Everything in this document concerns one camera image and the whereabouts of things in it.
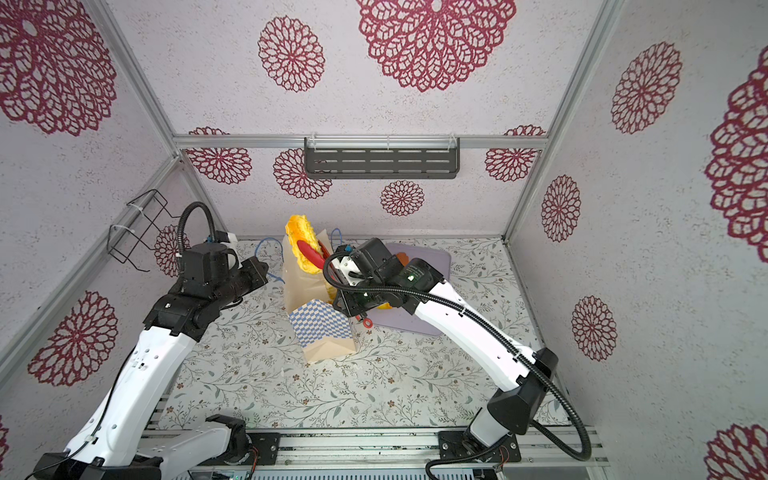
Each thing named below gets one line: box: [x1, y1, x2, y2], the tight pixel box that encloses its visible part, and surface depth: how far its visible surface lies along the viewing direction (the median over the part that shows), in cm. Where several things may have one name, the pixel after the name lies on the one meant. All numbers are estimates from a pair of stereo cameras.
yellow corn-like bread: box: [285, 214, 324, 275], surface depth 69 cm
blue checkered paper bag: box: [283, 229, 357, 363], surface depth 80 cm
